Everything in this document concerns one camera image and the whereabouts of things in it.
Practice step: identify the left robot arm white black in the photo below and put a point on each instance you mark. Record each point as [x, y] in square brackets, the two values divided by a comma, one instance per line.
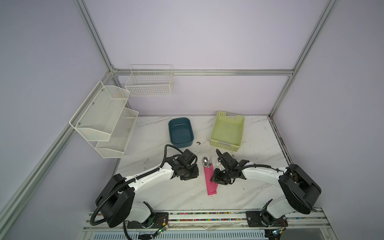
[117, 202]

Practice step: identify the dark teal plastic tub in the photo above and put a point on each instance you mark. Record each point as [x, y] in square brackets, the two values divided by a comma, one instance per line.
[181, 132]

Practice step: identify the white wire wall basket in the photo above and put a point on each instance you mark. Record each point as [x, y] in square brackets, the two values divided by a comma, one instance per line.
[150, 80]

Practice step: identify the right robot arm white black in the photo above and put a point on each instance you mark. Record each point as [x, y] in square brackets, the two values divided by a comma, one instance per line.
[300, 192]

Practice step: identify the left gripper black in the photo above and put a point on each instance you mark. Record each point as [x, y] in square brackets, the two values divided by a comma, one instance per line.
[195, 173]

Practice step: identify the light green perforated basket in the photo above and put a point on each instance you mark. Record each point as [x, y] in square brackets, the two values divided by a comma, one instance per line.
[228, 131]

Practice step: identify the white mesh two-tier shelf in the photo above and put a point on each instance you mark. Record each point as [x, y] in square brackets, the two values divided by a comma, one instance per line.
[105, 121]

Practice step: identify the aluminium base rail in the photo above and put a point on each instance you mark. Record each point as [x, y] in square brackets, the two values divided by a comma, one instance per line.
[220, 220]

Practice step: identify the pink paper napkin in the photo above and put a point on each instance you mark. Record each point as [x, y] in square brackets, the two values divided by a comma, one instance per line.
[211, 186]

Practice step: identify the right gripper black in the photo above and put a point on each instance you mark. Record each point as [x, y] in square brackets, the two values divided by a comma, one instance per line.
[216, 178]

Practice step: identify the spoon with teal handle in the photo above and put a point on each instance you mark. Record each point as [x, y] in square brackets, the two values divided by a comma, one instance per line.
[206, 162]

